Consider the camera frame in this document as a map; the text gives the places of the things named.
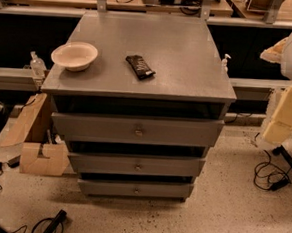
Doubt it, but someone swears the grey top drawer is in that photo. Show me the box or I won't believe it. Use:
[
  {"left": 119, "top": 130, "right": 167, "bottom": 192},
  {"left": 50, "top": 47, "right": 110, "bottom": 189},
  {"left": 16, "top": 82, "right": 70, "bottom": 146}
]
[{"left": 52, "top": 112, "right": 224, "bottom": 147}]

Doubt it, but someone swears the grey drawer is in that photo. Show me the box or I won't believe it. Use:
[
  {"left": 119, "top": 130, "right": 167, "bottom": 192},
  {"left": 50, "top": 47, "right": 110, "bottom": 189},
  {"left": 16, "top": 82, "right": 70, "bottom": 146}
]
[
  {"left": 52, "top": 112, "right": 224, "bottom": 147},
  {"left": 68, "top": 152, "right": 205, "bottom": 179},
  {"left": 78, "top": 179, "right": 193, "bottom": 199}
]

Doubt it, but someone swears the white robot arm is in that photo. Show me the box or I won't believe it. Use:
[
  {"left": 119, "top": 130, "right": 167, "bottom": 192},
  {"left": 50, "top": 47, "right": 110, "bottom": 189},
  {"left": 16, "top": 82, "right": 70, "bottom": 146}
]
[{"left": 260, "top": 33, "right": 292, "bottom": 146}]

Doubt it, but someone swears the grey drawer cabinet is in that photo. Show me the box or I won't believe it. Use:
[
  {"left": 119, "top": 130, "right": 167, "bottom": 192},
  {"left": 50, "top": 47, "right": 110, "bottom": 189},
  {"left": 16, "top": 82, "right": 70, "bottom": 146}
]
[{"left": 33, "top": 6, "right": 243, "bottom": 206}]

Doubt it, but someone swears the grey bottom drawer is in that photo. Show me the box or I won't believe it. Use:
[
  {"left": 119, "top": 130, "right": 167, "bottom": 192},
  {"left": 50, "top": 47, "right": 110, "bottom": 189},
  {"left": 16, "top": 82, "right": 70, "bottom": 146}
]
[{"left": 78, "top": 179, "right": 193, "bottom": 199}]

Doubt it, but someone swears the grey middle drawer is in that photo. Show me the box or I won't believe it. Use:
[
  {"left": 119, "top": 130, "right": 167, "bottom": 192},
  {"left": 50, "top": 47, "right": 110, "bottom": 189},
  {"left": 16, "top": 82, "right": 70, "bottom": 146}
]
[{"left": 68, "top": 152, "right": 205, "bottom": 179}]

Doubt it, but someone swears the white pump bottle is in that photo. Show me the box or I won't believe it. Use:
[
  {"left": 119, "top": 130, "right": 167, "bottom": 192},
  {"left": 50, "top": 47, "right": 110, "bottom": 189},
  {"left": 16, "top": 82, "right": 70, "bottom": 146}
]
[{"left": 221, "top": 54, "right": 231, "bottom": 73}]

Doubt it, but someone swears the black snack packet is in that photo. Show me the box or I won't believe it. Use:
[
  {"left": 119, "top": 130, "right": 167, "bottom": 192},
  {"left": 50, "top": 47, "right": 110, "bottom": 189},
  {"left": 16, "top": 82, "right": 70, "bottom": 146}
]
[{"left": 126, "top": 55, "right": 155, "bottom": 80}]

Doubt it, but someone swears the white bowl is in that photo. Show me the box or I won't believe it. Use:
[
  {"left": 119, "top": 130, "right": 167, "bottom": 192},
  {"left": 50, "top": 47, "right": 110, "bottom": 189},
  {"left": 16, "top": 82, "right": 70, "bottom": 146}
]
[{"left": 51, "top": 42, "right": 98, "bottom": 72}]

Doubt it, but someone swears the cardboard box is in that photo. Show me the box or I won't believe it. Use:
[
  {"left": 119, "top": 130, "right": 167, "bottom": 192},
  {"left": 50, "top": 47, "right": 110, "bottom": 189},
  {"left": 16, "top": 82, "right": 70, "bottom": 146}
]
[{"left": 1, "top": 93, "right": 70, "bottom": 177}]

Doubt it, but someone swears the clear sanitizer bottle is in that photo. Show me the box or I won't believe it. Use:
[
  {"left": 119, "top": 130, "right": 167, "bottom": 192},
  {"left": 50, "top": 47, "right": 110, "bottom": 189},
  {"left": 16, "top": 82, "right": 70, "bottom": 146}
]
[{"left": 29, "top": 51, "right": 47, "bottom": 78}]

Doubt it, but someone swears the black power strip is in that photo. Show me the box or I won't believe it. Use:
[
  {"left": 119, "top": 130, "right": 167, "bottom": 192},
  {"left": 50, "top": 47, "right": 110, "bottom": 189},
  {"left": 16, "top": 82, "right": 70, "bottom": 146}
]
[{"left": 31, "top": 210, "right": 67, "bottom": 233}]

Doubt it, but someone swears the black cable with adapter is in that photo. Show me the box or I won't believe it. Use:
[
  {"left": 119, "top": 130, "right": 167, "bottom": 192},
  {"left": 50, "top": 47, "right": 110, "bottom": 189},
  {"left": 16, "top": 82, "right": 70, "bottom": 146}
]
[{"left": 251, "top": 148, "right": 292, "bottom": 194}]

